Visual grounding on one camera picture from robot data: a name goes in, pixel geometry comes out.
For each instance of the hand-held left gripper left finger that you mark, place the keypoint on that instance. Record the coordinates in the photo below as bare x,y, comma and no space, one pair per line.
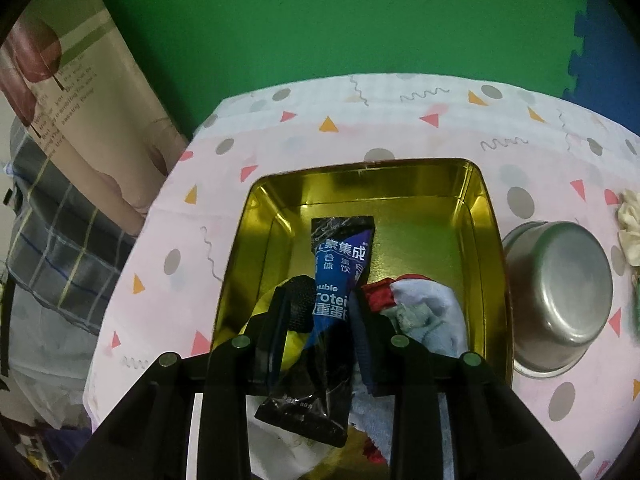
265,360

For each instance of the blue foam mat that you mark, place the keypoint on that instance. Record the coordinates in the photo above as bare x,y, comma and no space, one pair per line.
610,60

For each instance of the red white blue cloth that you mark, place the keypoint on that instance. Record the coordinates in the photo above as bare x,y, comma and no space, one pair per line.
445,325

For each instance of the green foam mat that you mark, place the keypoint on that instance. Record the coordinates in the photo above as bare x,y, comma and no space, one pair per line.
325,20

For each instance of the steel bowl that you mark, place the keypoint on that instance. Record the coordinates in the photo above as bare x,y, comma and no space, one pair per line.
560,290

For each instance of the gold tin box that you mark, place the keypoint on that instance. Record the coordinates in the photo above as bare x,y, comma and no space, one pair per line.
400,210

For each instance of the printed poster board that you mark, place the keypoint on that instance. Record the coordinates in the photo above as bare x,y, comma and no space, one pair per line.
100,110

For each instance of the pale plastic cover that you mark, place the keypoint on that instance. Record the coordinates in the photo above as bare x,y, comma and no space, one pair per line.
45,370

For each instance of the blue plaid cloth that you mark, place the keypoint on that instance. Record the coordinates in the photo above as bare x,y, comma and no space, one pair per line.
50,240

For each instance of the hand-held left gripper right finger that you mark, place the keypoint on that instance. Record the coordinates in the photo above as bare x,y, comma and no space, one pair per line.
375,350

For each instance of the teal cloth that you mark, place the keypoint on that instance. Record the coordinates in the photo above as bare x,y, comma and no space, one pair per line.
415,317

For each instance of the cream cloth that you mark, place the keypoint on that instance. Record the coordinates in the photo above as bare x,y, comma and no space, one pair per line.
629,225

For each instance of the dark blue snack packet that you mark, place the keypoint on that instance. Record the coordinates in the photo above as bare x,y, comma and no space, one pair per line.
340,260

